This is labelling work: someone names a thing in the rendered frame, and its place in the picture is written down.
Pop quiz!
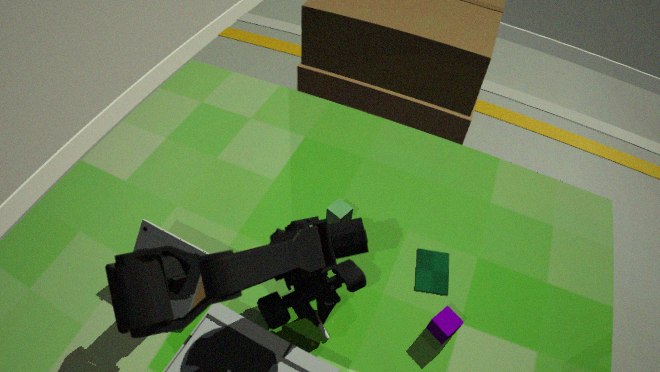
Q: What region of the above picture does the dark grey round disc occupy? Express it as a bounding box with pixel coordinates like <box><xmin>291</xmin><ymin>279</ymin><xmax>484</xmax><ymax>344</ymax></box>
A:
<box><xmin>180</xmin><ymin>326</ymin><xmax>278</xmax><ymax>372</ymax></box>

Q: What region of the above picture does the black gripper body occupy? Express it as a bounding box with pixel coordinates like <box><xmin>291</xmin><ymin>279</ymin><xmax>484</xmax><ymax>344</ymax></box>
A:
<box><xmin>257</xmin><ymin>259</ymin><xmax>366</xmax><ymax>330</ymax></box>

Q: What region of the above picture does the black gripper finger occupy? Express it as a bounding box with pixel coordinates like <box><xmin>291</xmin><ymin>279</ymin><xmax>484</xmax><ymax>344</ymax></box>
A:
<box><xmin>293</xmin><ymin>304</ymin><xmax>319</xmax><ymax>327</ymax></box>
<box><xmin>316</xmin><ymin>294</ymin><xmax>341</xmax><ymax>325</ymax></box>

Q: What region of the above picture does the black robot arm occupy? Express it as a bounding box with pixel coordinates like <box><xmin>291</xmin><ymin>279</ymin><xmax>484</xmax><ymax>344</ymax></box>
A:
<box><xmin>105</xmin><ymin>216</ymin><xmax>369</xmax><ymax>338</ymax></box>

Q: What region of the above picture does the grey metal pin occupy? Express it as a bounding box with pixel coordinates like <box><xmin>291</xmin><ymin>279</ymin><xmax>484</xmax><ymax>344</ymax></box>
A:
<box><xmin>315</xmin><ymin>312</ymin><xmax>330</xmax><ymax>340</ymax></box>

